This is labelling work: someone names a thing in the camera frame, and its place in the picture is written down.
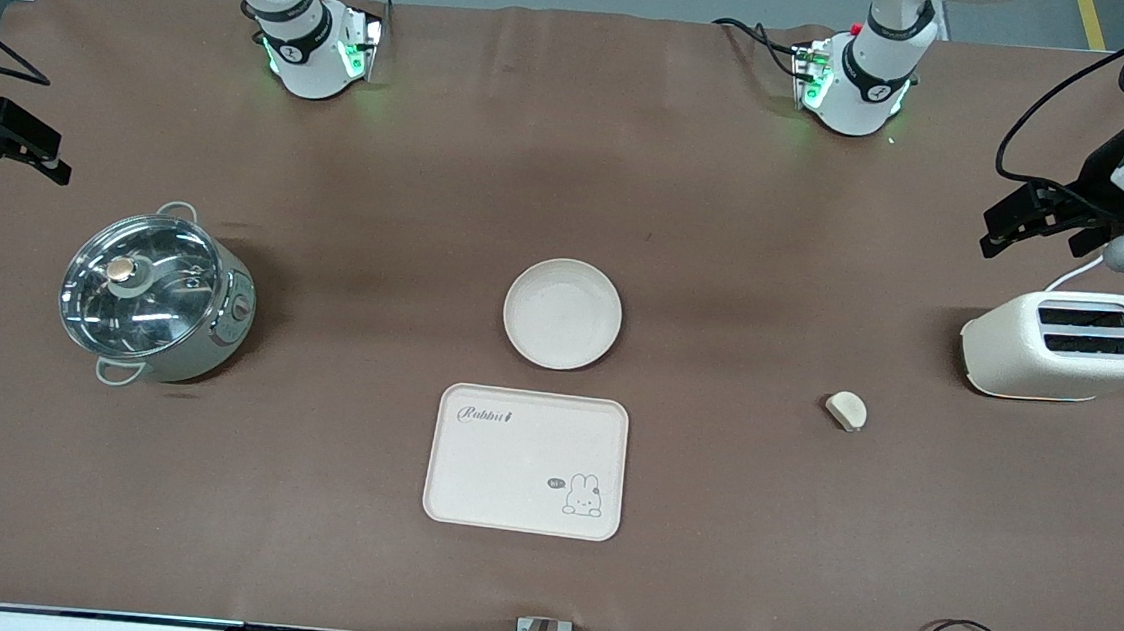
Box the white steamed bun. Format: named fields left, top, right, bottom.
left=823, top=389, right=870, bottom=434

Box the cream round plate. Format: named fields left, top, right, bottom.
left=499, top=254, right=627, bottom=375

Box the cream two-slot toaster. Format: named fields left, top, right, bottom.
left=955, top=282, right=1124, bottom=408

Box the glass pot lid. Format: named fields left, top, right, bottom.
left=56, top=208, right=229, bottom=367

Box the silver cooking pot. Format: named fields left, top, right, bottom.
left=53, top=193, right=265, bottom=397

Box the brown table mat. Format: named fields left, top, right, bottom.
left=0, top=0, right=1124, bottom=631

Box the cream rabbit print tray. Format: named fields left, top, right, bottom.
left=420, top=381, right=633, bottom=544

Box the white toaster cable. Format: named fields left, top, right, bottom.
left=1043, top=250, right=1106, bottom=297

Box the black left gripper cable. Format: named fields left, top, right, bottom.
left=994, top=0, right=1124, bottom=192

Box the metal connector bracket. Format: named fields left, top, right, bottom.
left=338, top=5, right=386, bottom=83
left=789, top=38, right=835, bottom=112

